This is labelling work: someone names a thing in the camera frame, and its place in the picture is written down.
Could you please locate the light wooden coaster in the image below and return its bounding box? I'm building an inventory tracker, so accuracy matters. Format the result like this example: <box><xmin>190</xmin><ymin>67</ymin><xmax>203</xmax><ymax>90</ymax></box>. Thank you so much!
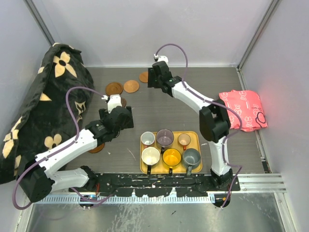
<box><xmin>124</xmin><ymin>80</ymin><xmax>140</xmax><ymax>93</ymax></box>
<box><xmin>139</xmin><ymin>72</ymin><xmax>148</xmax><ymax>83</ymax></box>

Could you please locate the dark walnut coaster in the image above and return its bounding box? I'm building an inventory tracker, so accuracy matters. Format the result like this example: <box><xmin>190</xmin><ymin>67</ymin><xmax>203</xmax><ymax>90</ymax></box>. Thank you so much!
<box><xmin>121</xmin><ymin>98</ymin><xmax>126</xmax><ymax>107</ymax></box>

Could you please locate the dark brown ringed coaster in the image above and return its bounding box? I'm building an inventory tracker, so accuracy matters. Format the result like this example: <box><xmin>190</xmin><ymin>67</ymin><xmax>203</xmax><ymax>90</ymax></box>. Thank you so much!
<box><xmin>105</xmin><ymin>82</ymin><xmax>124</xmax><ymax>96</ymax></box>

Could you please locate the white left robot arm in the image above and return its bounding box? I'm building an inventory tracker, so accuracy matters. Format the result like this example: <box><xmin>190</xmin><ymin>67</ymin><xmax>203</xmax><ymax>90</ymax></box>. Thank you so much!
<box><xmin>16</xmin><ymin>106</ymin><xmax>134</xmax><ymax>203</ymax></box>

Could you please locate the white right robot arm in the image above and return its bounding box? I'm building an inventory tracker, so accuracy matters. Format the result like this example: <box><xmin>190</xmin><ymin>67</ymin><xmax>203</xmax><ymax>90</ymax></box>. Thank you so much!
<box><xmin>148</xmin><ymin>61</ymin><xmax>233</xmax><ymax>190</ymax></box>

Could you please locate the small orange cup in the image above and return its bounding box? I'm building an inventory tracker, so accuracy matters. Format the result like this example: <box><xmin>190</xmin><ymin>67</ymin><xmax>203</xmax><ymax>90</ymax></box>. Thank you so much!
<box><xmin>178</xmin><ymin>133</ymin><xmax>191</xmax><ymax>151</ymax></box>

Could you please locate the small white mug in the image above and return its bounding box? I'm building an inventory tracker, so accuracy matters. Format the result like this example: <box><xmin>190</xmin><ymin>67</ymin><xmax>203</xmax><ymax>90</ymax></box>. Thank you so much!
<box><xmin>140</xmin><ymin>131</ymin><xmax>155</xmax><ymax>148</ymax></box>

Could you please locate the large white mug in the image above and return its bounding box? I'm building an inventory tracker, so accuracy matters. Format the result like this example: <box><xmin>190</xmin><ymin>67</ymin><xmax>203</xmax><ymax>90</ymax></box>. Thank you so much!
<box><xmin>141</xmin><ymin>147</ymin><xmax>160</xmax><ymax>175</ymax></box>

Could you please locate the purple glass mug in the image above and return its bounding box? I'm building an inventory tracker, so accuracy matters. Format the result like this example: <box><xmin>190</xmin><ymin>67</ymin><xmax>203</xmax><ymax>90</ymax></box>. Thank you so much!
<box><xmin>156</xmin><ymin>129</ymin><xmax>174</xmax><ymax>154</ymax></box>

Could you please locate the black floral plush blanket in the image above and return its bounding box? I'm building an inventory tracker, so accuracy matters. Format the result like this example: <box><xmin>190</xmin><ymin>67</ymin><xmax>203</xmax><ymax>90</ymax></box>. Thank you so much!
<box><xmin>0</xmin><ymin>43</ymin><xmax>94</xmax><ymax>184</ymax></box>

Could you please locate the yellow mug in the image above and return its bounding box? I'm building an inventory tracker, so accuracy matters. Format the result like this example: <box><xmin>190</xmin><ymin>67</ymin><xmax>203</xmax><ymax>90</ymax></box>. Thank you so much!
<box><xmin>162</xmin><ymin>148</ymin><xmax>182</xmax><ymax>175</ymax></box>

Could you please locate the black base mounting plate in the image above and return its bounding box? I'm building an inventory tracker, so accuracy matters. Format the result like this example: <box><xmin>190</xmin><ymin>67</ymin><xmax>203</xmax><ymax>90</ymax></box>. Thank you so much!
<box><xmin>77</xmin><ymin>173</ymin><xmax>231</xmax><ymax>197</ymax></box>

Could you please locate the grey mug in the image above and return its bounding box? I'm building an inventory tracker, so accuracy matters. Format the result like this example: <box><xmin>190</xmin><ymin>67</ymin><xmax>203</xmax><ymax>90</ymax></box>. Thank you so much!
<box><xmin>182</xmin><ymin>148</ymin><xmax>201</xmax><ymax>176</ymax></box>

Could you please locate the pink patterned plastic package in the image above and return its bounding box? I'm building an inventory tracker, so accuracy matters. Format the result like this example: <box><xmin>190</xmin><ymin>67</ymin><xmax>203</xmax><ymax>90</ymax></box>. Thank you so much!
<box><xmin>219</xmin><ymin>90</ymin><xmax>268</xmax><ymax>132</ymax></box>

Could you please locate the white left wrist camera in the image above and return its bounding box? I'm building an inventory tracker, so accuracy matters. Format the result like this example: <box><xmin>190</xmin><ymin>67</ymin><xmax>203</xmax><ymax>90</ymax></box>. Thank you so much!
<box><xmin>101</xmin><ymin>94</ymin><xmax>122</xmax><ymax>114</ymax></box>

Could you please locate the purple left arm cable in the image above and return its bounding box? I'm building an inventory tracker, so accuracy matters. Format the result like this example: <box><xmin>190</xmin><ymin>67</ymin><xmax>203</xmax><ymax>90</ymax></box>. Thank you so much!
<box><xmin>13</xmin><ymin>87</ymin><xmax>114</xmax><ymax>210</ymax></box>

